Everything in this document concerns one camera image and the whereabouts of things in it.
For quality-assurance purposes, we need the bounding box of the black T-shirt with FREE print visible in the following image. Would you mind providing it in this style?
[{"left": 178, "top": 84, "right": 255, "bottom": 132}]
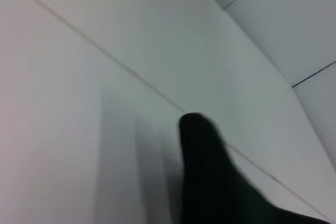
[{"left": 178, "top": 112, "right": 332, "bottom": 224}]

